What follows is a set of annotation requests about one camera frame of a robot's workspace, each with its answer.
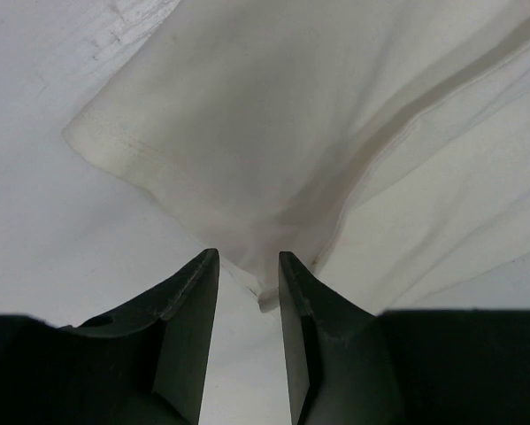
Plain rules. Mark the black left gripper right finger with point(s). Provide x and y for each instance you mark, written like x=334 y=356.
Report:
x=347 y=366

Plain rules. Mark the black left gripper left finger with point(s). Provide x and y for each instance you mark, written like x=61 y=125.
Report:
x=142 y=362

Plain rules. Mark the white t shirt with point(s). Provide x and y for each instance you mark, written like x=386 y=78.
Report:
x=385 y=143

